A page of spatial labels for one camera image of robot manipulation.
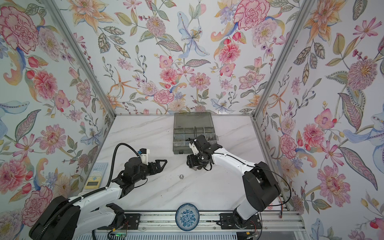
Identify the grey compartment organizer box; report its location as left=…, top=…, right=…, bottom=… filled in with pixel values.
left=173, top=112, right=218, bottom=155

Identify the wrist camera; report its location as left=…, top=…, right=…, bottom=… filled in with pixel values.
left=189, top=141, right=199, bottom=156
left=138, top=149, right=150, bottom=165

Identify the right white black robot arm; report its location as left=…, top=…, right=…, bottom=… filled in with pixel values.
left=187, top=135, right=281, bottom=223

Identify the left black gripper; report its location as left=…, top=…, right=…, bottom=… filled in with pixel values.
left=132, top=159, right=167, bottom=185

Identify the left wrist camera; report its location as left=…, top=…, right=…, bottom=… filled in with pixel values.
left=138, top=149, right=150, bottom=165

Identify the yellow grey calculator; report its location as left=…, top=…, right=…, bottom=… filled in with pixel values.
left=84, top=163, right=108, bottom=191

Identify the blue patterned ceramic plate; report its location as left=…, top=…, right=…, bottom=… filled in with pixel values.
left=175, top=203, right=200, bottom=232

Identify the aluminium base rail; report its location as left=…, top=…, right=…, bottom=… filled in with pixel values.
left=116, top=210, right=305, bottom=233

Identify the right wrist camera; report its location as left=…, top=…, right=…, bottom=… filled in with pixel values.
left=189, top=141, right=199, bottom=156

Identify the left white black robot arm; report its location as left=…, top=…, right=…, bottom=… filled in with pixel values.
left=29, top=157, right=168, bottom=240

